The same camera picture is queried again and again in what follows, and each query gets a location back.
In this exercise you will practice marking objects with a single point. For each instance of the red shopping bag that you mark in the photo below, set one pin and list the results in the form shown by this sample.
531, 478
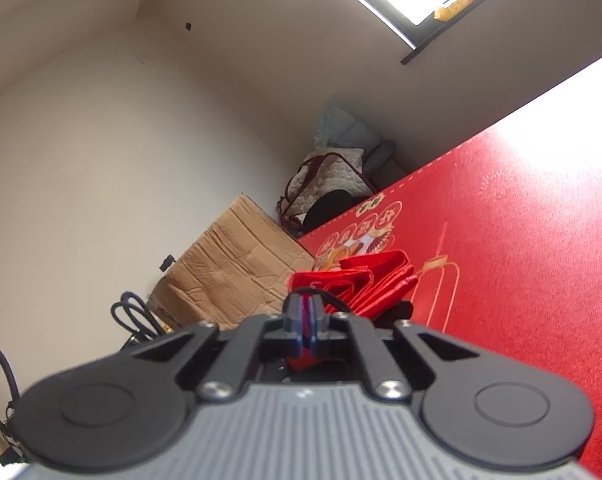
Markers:
376, 280

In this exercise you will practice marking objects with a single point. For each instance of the dark window sill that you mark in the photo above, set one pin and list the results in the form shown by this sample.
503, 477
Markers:
461, 35

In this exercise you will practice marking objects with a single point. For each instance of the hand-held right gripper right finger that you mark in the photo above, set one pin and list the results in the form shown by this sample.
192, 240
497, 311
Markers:
315, 320

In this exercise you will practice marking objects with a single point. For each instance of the light blue plastic bag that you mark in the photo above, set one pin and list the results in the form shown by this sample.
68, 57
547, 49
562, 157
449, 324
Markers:
346, 127

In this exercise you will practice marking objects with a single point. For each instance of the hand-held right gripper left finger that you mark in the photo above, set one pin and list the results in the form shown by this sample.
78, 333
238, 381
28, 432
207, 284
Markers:
297, 320

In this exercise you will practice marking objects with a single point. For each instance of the orange yellow toy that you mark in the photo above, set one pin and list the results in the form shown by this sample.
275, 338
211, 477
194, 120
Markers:
456, 2

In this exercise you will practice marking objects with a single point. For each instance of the brown cardboard box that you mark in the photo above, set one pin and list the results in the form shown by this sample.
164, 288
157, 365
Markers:
231, 265

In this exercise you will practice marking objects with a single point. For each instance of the quilted beige bag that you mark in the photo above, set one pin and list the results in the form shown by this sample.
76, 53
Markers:
326, 180

